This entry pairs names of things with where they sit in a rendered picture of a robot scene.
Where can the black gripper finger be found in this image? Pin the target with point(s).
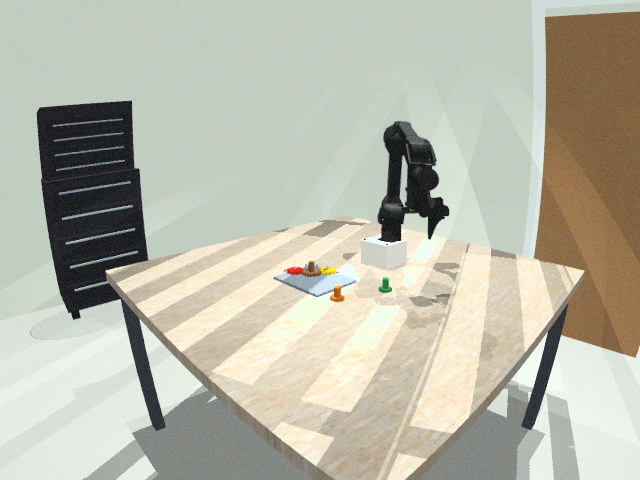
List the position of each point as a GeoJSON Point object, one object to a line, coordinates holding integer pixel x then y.
{"type": "Point", "coordinates": [397, 225]}
{"type": "Point", "coordinates": [432, 223]}

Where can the orange gear with hub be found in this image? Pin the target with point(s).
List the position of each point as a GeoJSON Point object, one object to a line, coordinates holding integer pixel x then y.
{"type": "Point", "coordinates": [337, 296]}

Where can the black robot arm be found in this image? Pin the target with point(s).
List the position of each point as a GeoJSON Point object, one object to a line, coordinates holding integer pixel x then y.
{"type": "Point", "coordinates": [400, 139]}

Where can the brown gear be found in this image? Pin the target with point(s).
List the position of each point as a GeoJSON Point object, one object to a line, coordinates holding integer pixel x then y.
{"type": "Point", "coordinates": [311, 270]}

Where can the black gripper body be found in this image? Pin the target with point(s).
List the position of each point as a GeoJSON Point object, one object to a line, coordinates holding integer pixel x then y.
{"type": "Point", "coordinates": [395, 211]}

